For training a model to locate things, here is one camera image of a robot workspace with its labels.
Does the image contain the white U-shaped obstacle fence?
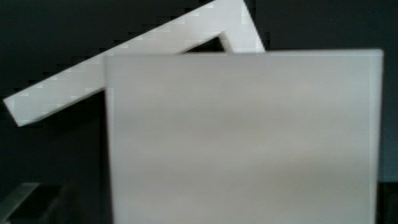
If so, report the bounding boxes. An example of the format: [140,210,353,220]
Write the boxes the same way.
[3,0,264,127]

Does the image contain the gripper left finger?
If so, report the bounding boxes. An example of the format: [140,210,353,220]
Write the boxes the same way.
[0,182,62,224]

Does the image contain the white cabinet top block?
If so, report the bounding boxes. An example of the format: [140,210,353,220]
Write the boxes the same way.
[106,50,383,224]

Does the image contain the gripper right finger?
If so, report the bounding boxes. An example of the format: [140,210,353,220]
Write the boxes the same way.
[376,182,398,224]

